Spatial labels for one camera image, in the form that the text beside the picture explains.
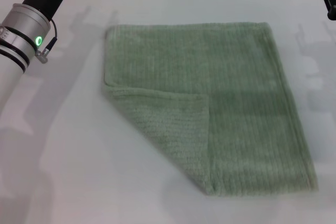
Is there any light green ribbed towel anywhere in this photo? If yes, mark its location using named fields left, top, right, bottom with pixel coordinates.
left=100, top=21, right=320, bottom=198

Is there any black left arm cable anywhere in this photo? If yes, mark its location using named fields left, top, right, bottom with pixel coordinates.
left=35, top=18, right=58, bottom=64

